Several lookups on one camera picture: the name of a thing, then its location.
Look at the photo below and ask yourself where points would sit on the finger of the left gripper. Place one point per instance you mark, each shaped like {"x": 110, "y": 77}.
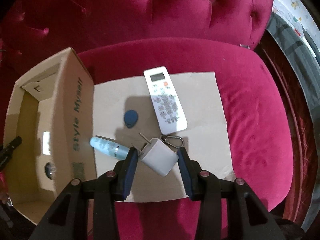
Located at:
{"x": 7, "y": 152}

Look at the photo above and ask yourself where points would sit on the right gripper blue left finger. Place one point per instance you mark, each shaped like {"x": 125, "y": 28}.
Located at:
{"x": 128, "y": 172}

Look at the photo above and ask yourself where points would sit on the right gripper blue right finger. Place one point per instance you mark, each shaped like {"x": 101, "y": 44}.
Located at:
{"x": 186, "y": 169}

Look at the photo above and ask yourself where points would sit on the light blue cosmetic bottle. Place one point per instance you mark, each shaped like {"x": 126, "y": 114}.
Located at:
{"x": 109, "y": 147}

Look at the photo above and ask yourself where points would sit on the white USB wall charger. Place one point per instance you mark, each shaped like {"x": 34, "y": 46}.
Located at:
{"x": 156, "y": 155}

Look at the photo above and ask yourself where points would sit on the metal carabiner with black cord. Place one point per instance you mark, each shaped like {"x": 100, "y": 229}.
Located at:
{"x": 172, "y": 141}

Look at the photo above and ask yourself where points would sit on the blue oval key fob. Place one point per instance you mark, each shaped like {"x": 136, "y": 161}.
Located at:
{"x": 130, "y": 118}

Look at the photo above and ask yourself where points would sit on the white air conditioner remote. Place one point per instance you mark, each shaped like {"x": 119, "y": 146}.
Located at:
{"x": 166, "y": 104}

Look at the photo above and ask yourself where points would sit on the cardboard box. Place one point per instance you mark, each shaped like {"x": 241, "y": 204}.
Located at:
{"x": 51, "y": 110}

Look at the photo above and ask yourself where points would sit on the crimson velvet tufted armchair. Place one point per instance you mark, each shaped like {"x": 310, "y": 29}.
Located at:
{"x": 120, "y": 38}

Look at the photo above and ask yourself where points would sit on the grey plaid cloth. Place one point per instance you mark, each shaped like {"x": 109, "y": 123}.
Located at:
{"x": 303, "y": 63}

